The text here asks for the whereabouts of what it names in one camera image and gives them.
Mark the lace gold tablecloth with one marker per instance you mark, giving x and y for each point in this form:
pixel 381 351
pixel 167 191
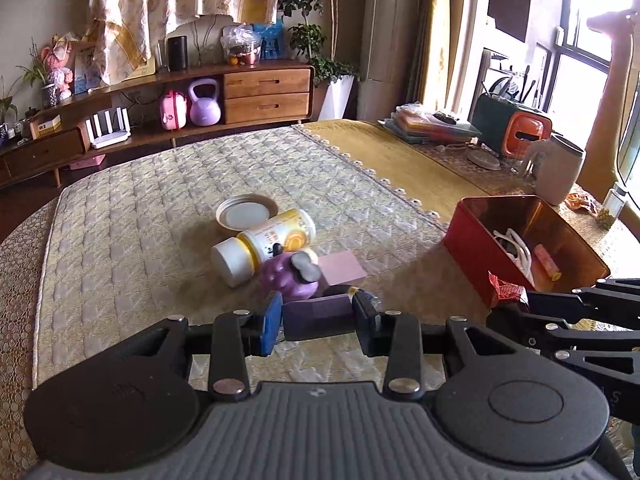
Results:
pixel 617 246

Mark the white sunglasses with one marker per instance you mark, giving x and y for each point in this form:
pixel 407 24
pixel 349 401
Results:
pixel 517 250

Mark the orange snack wrapper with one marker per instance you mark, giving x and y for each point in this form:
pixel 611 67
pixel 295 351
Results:
pixel 582 201

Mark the green orange tissue box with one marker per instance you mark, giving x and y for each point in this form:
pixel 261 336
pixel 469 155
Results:
pixel 508 127

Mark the white round lid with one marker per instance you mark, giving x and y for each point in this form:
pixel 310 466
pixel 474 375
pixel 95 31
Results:
pixel 483 159

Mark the pink plush doll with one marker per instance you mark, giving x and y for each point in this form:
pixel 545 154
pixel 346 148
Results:
pixel 55 57

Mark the black cylinder speaker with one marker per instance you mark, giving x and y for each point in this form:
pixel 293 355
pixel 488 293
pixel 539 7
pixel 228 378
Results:
pixel 177 53

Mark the gold rimmed tin lid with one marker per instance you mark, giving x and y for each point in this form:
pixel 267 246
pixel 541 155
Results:
pixel 243 212

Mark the white wifi router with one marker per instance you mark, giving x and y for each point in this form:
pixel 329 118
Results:
pixel 108 127

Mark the wooden tv cabinet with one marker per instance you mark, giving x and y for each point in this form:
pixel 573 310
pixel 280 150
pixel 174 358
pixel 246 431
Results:
pixel 249 96

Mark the purple kettlebell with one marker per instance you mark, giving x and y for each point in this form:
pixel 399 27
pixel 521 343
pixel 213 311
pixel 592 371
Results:
pixel 205 110

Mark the quilted beige mat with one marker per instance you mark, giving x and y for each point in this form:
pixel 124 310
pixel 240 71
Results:
pixel 131 245

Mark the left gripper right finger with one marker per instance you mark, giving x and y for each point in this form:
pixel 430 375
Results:
pixel 367 323

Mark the bag of fruit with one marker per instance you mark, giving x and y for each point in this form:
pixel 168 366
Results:
pixel 241 45

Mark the pink bar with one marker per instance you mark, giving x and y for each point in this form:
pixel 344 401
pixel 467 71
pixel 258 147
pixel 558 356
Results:
pixel 547 263

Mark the potted green plant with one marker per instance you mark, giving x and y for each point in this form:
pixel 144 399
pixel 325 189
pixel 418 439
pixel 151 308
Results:
pixel 319 50

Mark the pink sticky note pad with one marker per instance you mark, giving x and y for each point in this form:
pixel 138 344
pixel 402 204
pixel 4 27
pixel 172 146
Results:
pixel 340 268

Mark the purple grape toy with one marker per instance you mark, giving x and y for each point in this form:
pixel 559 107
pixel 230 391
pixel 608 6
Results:
pixel 292 274

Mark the jar of yellow beans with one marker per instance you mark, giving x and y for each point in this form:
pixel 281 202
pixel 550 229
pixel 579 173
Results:
pixel 613 204

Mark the beige chair back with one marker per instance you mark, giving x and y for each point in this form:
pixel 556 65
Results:
pixel 599 171

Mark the dark purple box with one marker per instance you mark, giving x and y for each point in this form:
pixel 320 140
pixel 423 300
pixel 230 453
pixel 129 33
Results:
pixel 318 317

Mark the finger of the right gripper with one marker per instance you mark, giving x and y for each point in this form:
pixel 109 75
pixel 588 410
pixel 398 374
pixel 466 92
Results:
pixel 593 331

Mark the white electric kettle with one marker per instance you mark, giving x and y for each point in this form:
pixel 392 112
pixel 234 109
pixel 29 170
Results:
pixel 559 165

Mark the pink small bag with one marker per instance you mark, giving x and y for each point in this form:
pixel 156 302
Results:
pixel 173 109

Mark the stack of plastic folders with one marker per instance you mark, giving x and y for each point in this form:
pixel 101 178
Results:
pixel 415 124

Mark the yellow table runner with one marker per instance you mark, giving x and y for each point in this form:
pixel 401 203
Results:
pixel 438 188

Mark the red metal tin box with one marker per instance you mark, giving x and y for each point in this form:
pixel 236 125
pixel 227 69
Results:
pixel 470 241

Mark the yellow white supplement bottle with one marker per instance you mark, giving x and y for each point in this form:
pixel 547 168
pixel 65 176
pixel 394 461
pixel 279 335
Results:
pixel 238 258

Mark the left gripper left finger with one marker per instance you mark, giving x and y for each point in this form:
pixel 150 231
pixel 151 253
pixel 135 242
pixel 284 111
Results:
pixel 269 323

